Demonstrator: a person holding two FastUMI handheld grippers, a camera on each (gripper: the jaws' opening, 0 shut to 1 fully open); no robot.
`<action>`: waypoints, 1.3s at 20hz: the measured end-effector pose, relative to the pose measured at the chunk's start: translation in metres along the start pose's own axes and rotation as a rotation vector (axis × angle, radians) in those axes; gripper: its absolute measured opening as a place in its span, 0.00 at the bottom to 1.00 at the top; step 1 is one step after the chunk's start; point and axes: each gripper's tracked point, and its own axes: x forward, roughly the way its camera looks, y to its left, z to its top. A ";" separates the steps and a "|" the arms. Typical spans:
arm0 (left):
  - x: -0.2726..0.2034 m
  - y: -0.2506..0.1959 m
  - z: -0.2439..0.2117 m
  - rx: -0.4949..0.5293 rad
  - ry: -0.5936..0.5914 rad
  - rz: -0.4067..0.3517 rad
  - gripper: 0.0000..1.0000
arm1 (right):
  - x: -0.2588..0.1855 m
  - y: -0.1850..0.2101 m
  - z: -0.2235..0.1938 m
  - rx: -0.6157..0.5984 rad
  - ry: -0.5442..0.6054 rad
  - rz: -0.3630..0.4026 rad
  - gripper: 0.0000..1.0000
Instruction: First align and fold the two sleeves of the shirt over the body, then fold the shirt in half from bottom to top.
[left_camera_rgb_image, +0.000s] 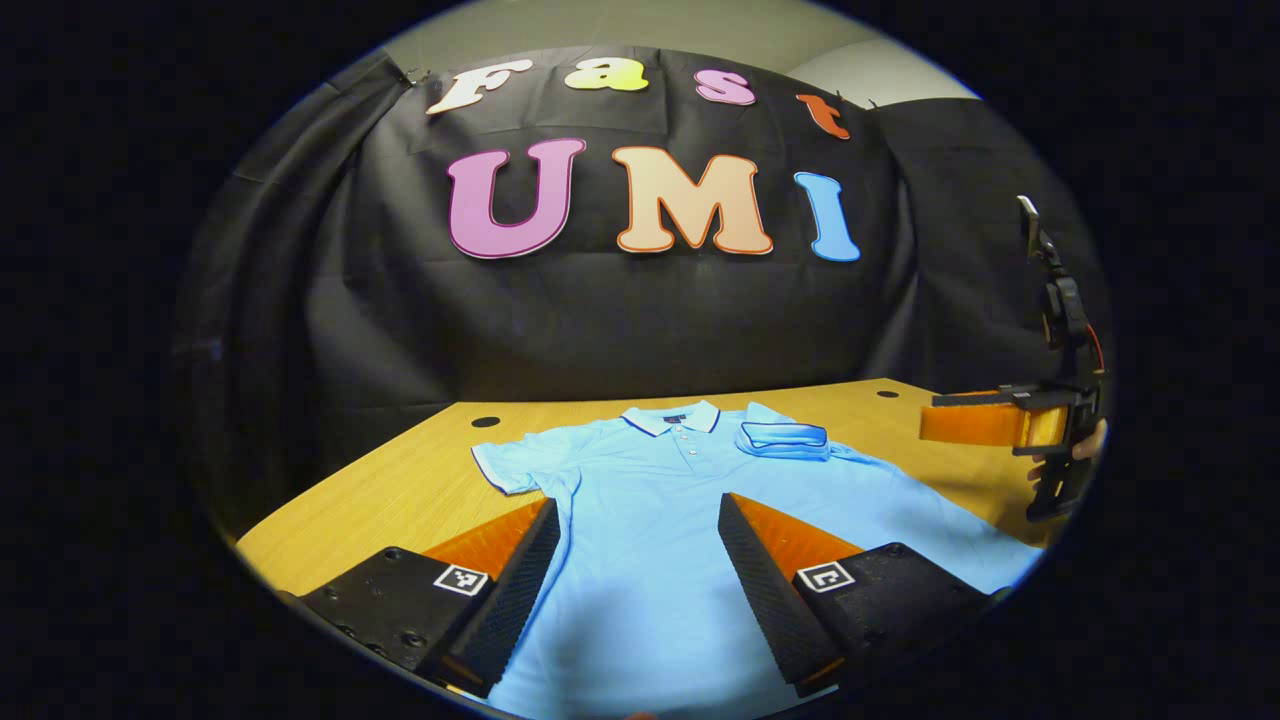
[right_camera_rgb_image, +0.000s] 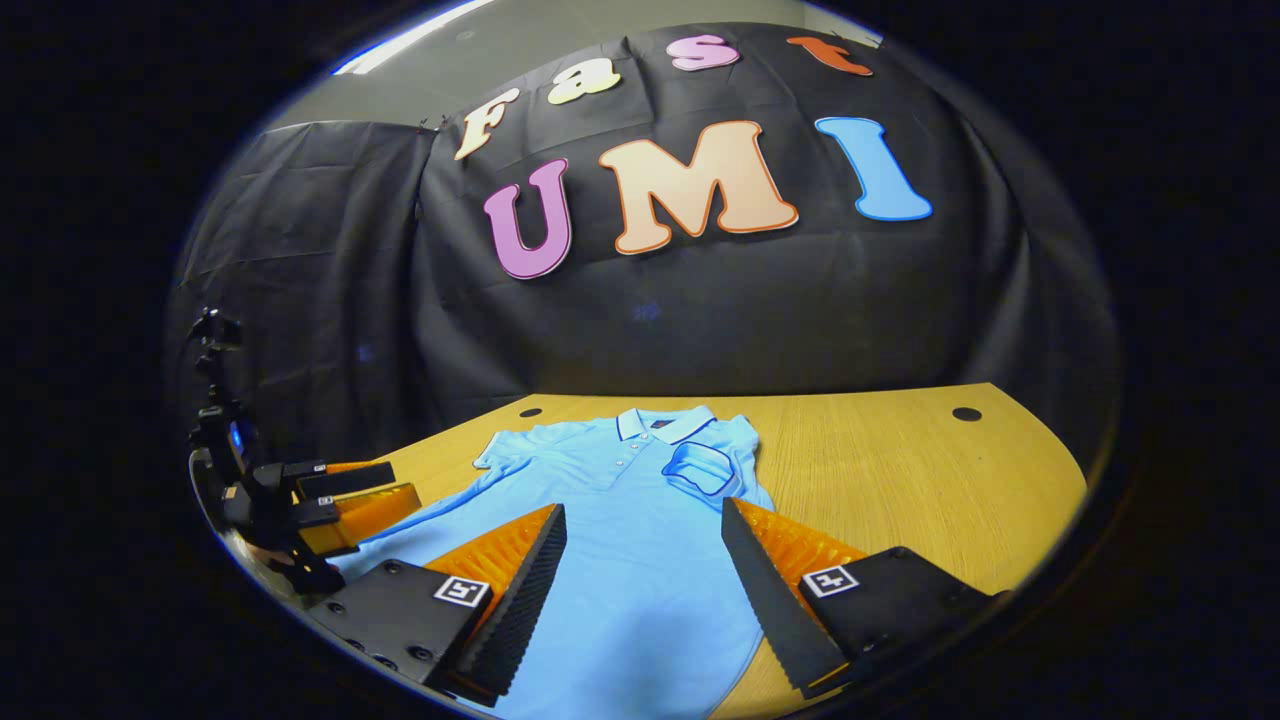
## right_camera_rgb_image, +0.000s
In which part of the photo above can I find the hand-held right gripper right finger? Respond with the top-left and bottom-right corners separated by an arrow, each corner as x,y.
720,497 -> 1013,701

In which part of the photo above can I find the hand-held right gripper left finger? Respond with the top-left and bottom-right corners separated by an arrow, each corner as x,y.
305,503 -> 568,707

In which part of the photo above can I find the light blue T-shirt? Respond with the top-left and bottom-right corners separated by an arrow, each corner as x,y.
330,404 -> 777,720

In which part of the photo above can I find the black backdrop cloth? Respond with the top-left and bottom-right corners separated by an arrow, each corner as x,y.
165,22 -> 1121,473

